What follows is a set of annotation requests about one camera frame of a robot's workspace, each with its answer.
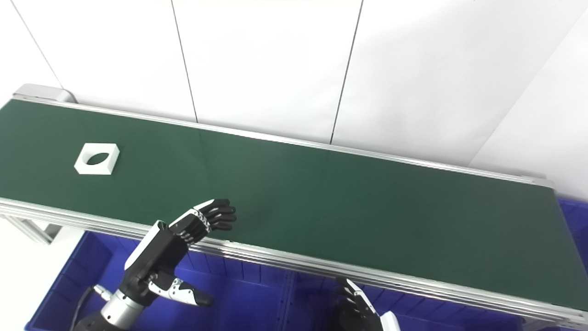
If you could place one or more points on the grey conveyor end cap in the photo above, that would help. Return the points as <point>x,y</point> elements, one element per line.
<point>43,91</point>

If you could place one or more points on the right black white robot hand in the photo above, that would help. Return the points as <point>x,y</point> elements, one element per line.
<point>353,315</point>

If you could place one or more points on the aluminium conveyor support leg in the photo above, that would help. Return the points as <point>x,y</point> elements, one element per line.
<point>27,227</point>

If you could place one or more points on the white square part round hole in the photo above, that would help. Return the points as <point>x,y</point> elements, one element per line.
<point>85,166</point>

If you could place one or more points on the blue plastic bin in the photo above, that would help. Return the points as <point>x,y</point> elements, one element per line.
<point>312,303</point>
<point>239,308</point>
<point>576,225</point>

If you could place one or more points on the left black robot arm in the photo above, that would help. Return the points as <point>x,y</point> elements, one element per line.
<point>120,311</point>

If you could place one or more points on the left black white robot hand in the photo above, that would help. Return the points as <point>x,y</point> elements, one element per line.
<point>158,253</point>

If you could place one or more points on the green conveyor belt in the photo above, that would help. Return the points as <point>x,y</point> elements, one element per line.
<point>285,259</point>
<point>367,211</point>

